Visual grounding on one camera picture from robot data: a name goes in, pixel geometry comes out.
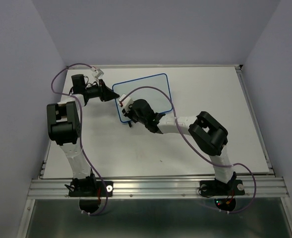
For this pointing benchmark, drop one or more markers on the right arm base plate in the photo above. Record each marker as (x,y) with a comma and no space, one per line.
(209,188)

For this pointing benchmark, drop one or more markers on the aluminium left side rail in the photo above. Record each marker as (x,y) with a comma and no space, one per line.
(44,161)

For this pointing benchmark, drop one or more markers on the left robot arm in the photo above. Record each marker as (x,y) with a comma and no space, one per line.
(64,128)

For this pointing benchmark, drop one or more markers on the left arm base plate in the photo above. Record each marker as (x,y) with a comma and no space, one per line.
(85,188)

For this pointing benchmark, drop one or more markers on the blue framed whiteboard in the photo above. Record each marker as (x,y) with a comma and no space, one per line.
(152,90)

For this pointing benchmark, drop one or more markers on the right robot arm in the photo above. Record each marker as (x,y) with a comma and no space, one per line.
(207,132)

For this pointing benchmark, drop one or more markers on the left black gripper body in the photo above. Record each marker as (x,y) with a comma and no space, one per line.
(96,91)

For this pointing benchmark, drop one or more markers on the aluminium front rail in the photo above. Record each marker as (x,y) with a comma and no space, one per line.
(184,187)

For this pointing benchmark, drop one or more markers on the aluminium right side rail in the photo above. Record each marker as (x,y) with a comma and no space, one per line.
(239,73)

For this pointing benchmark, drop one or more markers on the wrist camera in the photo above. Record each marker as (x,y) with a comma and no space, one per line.
(97,73)
(125,102)

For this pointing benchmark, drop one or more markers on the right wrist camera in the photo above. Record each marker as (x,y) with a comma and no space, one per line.
(125,102)

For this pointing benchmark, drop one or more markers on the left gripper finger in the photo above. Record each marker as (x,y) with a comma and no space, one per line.
(108,91)
(108,96)

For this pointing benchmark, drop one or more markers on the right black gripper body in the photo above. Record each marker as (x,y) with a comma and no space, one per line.
(132,114)

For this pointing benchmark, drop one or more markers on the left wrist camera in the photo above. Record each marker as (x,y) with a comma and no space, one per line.
(97,73)

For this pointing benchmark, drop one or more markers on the aluminium rail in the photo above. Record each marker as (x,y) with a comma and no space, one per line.
(239,73)
(184,187)
(44,161)

